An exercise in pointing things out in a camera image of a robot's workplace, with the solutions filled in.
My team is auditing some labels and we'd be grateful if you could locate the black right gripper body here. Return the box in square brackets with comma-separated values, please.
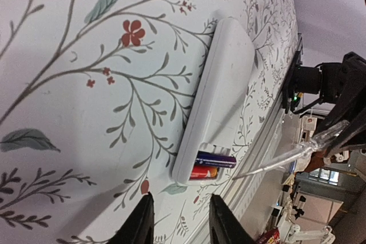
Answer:
[321, 52, 365, 124]

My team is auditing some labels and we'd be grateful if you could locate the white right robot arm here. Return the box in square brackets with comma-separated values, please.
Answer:
[291, 52, 365, 157]

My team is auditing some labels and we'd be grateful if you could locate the floral tablecloth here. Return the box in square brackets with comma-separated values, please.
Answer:
[1, 0, 297, 243]

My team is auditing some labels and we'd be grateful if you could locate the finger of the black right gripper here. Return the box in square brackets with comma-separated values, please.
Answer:
[327, 118, 365, 157]
[315, 70, 365, 134]

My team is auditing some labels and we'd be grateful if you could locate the purple battery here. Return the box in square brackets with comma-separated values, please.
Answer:
[194, 151, 237, 169]

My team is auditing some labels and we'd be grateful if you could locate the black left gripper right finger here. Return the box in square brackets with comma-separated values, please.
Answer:
[209, 194, 254, 244]

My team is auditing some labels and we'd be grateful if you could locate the clear handle screwdriver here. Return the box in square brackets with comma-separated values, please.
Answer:
[232, 120, 349, 181]

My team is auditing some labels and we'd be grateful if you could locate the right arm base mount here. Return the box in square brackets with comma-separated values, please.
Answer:
[281, 33, 303, 114]

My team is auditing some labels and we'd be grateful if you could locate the red orange battery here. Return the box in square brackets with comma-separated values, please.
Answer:
[190, 166, 218, 180]

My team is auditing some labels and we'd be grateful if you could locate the white remote control back up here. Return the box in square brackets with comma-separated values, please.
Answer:
[172, 18, 254, 186]

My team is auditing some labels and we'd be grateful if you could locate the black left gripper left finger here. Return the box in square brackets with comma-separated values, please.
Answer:
[108, 194, 154, 244]

